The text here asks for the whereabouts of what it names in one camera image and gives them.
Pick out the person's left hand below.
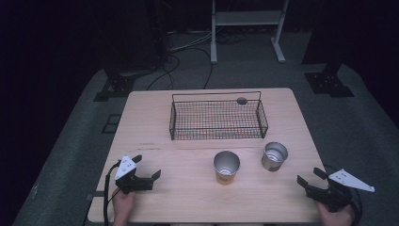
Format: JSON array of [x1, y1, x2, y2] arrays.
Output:
[[111, 188, 136, 219]]

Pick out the white metal table frame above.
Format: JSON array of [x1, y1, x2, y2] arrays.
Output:
[[210, 0, 290, 65]]

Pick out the black stand base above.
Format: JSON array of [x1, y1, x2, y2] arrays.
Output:
[[303, 61, 356, 99], [92, 62, 136, 103]]

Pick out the black wire basket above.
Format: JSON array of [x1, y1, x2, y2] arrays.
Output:
[[168, 90, 269, 141]]

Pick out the grey tape strip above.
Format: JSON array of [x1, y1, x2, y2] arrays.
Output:
[[86, 190, 105, 202]]

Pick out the person's right hand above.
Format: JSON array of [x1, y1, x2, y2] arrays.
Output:
[[314, 201, 355, 226]]

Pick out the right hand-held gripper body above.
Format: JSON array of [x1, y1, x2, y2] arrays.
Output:
[[305, 169, 376, 213]]

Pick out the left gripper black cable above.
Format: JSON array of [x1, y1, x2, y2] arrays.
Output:
[[103, 160, 122, 226]]

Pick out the black floor cable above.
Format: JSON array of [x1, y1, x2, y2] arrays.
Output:
[[146, 46, 215, 91]]

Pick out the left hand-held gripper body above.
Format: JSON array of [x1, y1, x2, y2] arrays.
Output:
[[114, 154, 154, 195]]

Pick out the plain metal cup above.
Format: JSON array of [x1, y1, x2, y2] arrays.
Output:
[[261, 141, 289, 172]]

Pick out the white floor cables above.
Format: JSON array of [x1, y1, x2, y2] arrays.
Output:
[[168, 30, 215, 54]]

